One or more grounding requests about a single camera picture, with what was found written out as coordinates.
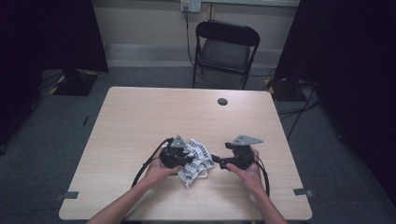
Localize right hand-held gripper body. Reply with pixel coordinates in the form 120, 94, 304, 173
223, 134, 264, 171

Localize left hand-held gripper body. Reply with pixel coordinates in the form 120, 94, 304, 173
158, 134, 195, 170

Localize white grey patterned cloth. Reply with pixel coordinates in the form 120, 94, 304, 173
177, 138, 216, 189

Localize person's left hand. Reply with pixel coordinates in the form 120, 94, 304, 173
141, 146, 185, 189

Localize person's right hand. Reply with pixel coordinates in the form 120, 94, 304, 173
225, 146, 265, 195

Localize grey tape strip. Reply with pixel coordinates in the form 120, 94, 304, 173
54, 190, 79, 202
292, 188, 315, 198

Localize black stand base yellow stripes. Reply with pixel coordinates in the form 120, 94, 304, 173
264, 77, 308, 103
49, 68, 100, 97

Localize black folding chair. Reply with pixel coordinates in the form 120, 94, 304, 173
191, 19, 261, 91

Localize black curtain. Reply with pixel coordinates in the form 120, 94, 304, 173
274, 0, 396, 206
0, 0, 109, 147

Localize right hand-held gripper black cable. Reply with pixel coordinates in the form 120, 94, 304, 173
253, 153, 271, 198

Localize black floor cables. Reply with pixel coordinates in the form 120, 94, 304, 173
276, 83, 321, 141

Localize black wall socket cable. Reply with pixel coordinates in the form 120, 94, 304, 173
184, 6, 196, 69

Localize white wall socket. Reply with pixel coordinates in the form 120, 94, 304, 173
180, 0, 203, 13

